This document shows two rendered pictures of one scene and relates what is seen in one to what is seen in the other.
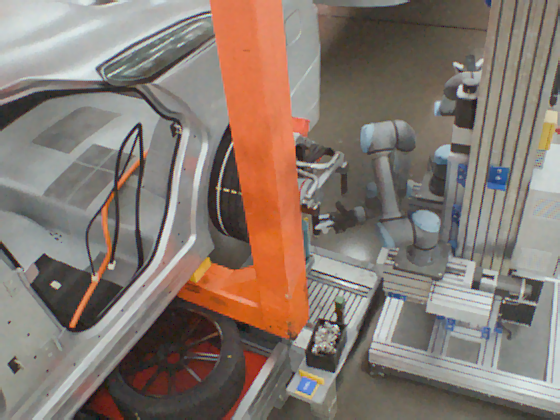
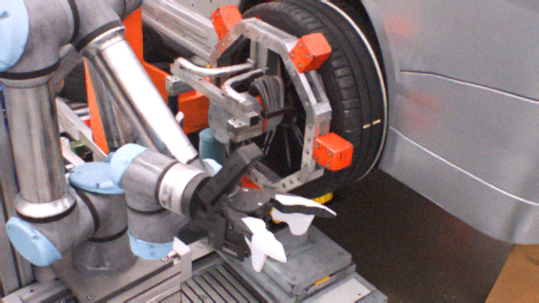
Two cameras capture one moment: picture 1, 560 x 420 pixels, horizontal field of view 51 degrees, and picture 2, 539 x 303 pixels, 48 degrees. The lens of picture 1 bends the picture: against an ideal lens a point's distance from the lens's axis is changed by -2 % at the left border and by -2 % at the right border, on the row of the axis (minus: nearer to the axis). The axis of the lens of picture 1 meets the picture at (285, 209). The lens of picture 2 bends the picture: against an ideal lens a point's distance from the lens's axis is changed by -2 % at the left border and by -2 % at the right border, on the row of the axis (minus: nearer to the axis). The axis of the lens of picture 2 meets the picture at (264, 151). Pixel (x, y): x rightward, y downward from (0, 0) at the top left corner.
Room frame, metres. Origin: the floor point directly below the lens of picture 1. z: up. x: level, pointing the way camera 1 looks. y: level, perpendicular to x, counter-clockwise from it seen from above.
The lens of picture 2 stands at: (2.92, -1.71, 1.76)
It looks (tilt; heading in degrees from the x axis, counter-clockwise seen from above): 31 degrees down; 108
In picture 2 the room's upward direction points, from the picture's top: 4 degrees clockwise
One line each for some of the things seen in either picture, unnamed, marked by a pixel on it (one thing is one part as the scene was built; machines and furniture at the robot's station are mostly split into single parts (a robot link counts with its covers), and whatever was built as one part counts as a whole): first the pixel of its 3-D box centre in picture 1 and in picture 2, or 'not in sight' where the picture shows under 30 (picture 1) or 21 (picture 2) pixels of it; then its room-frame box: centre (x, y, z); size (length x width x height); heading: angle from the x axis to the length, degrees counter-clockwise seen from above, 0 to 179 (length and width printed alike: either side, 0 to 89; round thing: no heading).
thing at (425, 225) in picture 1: (423, 228); not in sight; (1.82, -0.58, 0.98); 0.13 x 0.12 x 0.14; 95
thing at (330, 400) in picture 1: (322, 392); not in sight; (1.55, -0.08, 0.21); 0.10 x 0.10 x 0.42; 58
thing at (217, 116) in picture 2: (300, 191); (246, 114); (2.32, -0.09, 0.85); 0.21 x 0.14 x 0.14; 58
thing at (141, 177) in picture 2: not in sight; (146, 175); (2.50, -0.99, 1.21); 0.11 x 0.08 x 0.09; 168
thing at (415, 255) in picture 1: (423, 246); not in sight; (1.82, -0.59, 0.87); 0.15 x 0.15 x 0.10
